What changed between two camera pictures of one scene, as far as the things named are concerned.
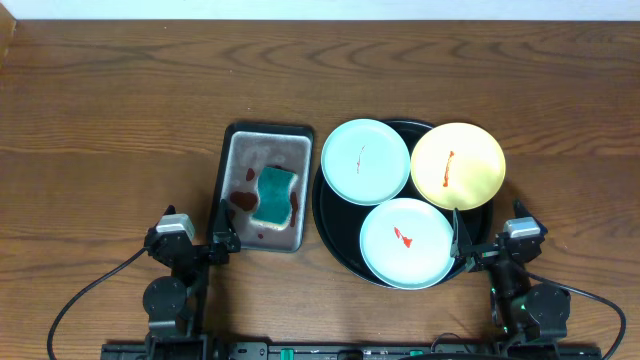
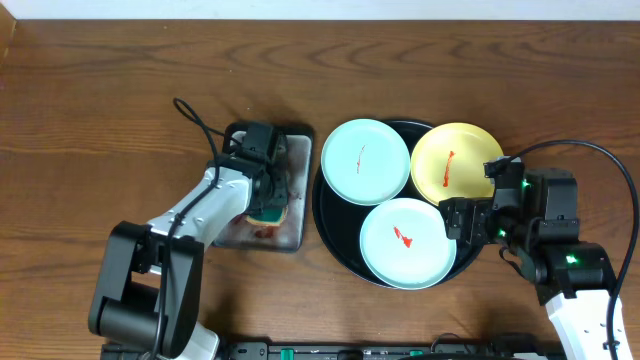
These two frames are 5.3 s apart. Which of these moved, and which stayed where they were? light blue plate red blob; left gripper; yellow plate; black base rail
Moved: left gripper
Stayed: black base rail; light blue plate red blob; yellow plate
